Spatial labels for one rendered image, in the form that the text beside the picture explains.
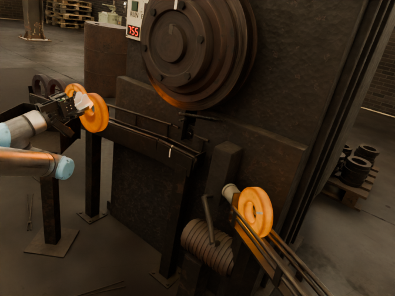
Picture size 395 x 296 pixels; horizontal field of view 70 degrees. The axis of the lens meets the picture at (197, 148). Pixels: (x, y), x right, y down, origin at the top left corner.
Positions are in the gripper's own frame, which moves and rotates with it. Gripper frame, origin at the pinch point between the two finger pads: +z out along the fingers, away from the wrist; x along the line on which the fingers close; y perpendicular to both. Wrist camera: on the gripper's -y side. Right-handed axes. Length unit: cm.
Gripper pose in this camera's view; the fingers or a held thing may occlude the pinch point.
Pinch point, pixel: (92, 102)
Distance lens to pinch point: 118.5
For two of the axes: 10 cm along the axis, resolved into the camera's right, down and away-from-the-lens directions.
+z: 6.1, -4.8, 6.3
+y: -0.1, -7.9, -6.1
